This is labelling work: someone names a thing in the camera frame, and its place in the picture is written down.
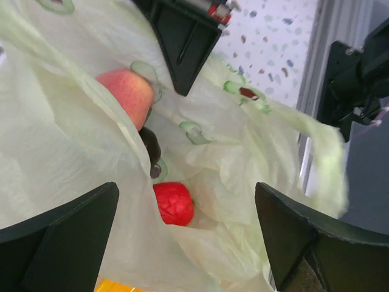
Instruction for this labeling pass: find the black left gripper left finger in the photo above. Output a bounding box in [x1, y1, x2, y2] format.
[1, 182, 119, 292]

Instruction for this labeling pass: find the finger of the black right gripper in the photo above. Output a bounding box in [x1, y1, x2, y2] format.
[133, 0, 222, 96]

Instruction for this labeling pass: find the pale green avocado-print plastic bag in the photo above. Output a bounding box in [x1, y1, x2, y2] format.
[1, 1, 348, 291]

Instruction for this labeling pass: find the red wrinkled fake fruit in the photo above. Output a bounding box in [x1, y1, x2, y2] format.
[153, 182, 194, 226]

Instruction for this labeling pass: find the dark purple fake plum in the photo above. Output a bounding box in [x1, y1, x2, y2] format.
[139, 127, 161, 168]

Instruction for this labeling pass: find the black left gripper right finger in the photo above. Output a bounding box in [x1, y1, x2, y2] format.
[255, 182, 388, 291]

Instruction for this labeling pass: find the yellow plastic tray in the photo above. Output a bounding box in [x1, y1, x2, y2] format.
[94, 279, 149, 292]

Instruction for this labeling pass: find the pink fake peach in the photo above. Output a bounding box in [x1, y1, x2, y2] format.
[96, 69, 154, 131]

